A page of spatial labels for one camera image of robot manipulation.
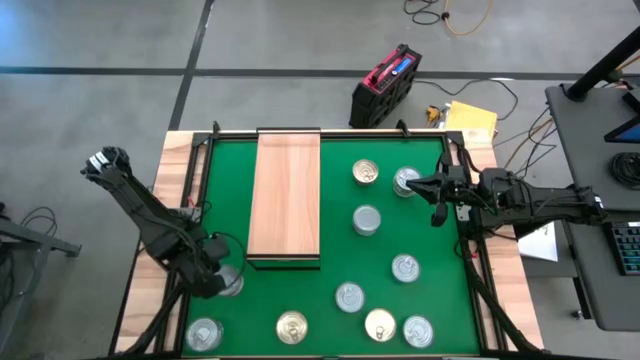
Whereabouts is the coiled black cable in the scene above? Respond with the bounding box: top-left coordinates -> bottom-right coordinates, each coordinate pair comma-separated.
609,151 -> 640,191

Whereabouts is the yellow plug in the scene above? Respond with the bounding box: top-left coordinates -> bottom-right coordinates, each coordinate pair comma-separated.
424,103 -> 444,129

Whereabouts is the red and black tool case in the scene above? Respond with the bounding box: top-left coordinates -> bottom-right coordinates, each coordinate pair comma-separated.
348,43 -> 424,130

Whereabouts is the black tool case cable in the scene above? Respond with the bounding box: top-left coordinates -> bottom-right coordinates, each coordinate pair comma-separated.
413,77 -> 520,123

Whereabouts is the red-label silver-lid can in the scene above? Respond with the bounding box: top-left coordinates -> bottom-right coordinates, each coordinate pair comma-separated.
217,263 -> 245,298

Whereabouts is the black pole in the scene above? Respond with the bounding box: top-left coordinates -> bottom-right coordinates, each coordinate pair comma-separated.
566,24 -> 640,103

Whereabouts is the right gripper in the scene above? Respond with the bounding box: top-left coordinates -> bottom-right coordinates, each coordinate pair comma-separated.
407,152 -> 482,229

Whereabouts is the teal tuna can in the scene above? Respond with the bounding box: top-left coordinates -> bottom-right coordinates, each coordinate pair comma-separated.
334,281 -> 366,314
390,253 -> 422,284

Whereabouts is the silver pull-tab lid can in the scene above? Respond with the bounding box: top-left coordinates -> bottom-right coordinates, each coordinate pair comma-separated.
402,314 -> 435,350

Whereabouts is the green-label silver-lid can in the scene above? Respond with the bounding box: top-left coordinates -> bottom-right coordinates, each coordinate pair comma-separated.
391,165 -> 423,199

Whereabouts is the black cable bundle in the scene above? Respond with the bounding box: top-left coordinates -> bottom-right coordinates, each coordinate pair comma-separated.
492,107 -> 559,179

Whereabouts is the yellow envelope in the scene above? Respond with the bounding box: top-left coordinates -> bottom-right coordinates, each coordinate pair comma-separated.
444,100 -> 499,139

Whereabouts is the grey metal stand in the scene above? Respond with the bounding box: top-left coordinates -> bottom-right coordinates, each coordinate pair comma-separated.
0,202 -> 83,360

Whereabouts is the white paper sheet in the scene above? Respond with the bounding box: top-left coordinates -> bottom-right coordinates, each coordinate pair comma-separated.
517,221 -> 560,263

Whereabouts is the tablet with blue screen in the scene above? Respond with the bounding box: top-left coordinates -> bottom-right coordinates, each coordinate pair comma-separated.
603,89 -> 640,145

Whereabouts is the yellow floor cable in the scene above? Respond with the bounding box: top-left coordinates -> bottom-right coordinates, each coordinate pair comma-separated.
442,0 -> 496,37

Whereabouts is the grey keypad desk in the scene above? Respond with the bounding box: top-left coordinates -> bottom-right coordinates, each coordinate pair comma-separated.
562,207 -> 640,332

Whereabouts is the keypad with coloured keys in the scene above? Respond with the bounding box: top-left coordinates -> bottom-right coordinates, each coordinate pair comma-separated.
602,221 -> 640,277

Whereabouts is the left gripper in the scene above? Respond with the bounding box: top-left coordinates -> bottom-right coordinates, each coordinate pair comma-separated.
183,233 -> 237,300

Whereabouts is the gold-lid can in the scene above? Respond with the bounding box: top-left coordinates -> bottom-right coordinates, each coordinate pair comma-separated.
275,310 -> 309,346
351,158 -> 380,187
364,307 -> 398,343

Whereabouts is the thin black floor cable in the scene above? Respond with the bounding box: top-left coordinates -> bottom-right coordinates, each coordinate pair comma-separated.
18,206 -> 59,236

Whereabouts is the blue-label silver-lid can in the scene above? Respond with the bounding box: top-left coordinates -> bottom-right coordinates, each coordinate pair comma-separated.
185,316 -> 225,353

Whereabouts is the plain-lid can multicolour label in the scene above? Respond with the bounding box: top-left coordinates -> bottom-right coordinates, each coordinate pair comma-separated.
352,204 -> 382,237

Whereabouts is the black floor cable loop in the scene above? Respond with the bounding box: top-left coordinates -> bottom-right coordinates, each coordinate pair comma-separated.
402,0 -> 451,26

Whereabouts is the wooden shelf black frame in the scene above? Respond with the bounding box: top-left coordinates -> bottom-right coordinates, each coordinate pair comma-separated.
244,127 -> 323,271

